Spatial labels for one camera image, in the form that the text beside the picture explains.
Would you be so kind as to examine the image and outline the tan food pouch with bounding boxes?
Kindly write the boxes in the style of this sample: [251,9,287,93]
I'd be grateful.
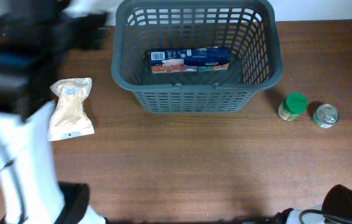
[47,78,95,141]

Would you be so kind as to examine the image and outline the blue carton box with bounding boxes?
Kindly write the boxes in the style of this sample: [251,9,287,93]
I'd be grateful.
[150,47,231,73]

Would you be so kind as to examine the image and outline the grey plastic basket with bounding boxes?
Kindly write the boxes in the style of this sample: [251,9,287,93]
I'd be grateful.
[111,0,283,113]

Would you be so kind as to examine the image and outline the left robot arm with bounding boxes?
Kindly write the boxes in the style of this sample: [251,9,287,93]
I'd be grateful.
[0,1,108,223]

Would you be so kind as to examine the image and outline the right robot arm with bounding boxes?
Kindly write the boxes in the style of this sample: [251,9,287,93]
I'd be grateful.
[266,184,352,224]

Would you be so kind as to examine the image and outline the green lid jar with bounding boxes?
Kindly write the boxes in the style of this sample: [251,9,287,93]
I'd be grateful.
[278,93,308,121]

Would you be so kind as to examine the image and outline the silver tin can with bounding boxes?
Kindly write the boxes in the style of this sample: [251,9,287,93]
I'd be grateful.
[312,104,340,128]

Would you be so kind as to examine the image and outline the right black cable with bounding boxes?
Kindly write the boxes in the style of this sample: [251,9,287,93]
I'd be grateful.
[299,208,352,224]

